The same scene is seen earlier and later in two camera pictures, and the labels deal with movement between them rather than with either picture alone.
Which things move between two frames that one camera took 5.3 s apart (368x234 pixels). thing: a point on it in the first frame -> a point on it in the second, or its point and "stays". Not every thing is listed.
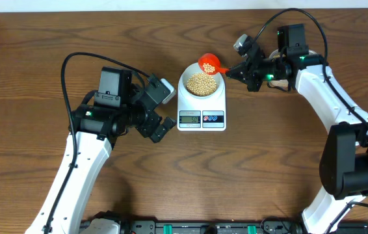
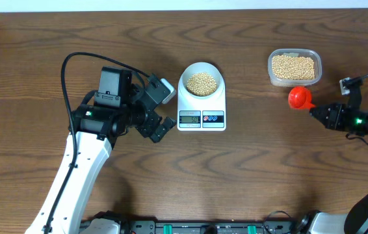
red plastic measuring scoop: (210, 64) -> (300, 97)
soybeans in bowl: (201, 84) stays
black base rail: (236, 227) stays
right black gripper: (248, 77) -> (335, 120)
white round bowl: (197, 83) stays
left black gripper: (146, 128) stays
